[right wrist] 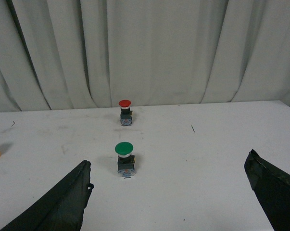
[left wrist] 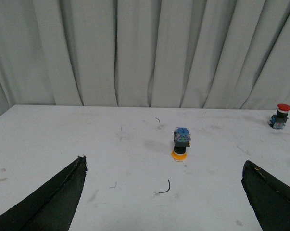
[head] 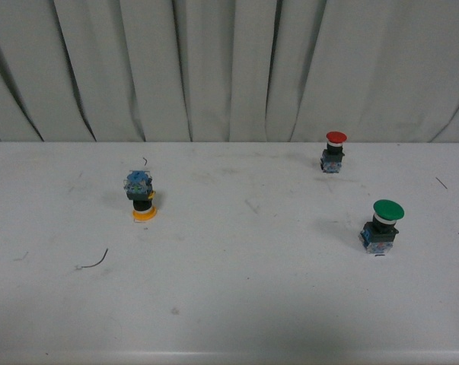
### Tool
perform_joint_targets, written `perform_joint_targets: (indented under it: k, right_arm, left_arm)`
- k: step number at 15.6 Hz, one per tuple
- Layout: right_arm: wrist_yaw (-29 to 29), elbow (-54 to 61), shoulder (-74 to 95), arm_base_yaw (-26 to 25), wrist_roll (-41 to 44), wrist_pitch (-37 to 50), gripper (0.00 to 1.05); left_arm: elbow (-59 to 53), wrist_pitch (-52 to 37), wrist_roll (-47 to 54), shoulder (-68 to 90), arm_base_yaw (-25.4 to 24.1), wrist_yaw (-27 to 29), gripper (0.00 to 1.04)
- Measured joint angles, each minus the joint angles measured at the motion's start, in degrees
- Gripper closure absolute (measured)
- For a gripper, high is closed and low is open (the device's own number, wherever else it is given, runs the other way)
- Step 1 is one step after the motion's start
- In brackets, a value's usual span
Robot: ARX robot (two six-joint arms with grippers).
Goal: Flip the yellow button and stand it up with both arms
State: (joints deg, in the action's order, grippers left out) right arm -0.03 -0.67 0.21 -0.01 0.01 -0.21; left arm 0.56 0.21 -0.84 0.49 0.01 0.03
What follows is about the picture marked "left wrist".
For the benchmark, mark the yellow push button switch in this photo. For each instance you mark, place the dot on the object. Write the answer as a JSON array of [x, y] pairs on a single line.
[[181, 143]]

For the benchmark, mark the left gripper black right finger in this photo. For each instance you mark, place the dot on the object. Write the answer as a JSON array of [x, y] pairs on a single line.
[[268, 196]]

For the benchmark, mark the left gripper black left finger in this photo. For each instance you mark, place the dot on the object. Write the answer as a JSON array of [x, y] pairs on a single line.
[[52, 206]]

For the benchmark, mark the white pleated curtain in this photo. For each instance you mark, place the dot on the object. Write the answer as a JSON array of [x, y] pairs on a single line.
[[228, 54]]

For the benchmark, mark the red push button switch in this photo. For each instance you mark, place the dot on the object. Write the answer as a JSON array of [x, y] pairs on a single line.
[[278, 120]]

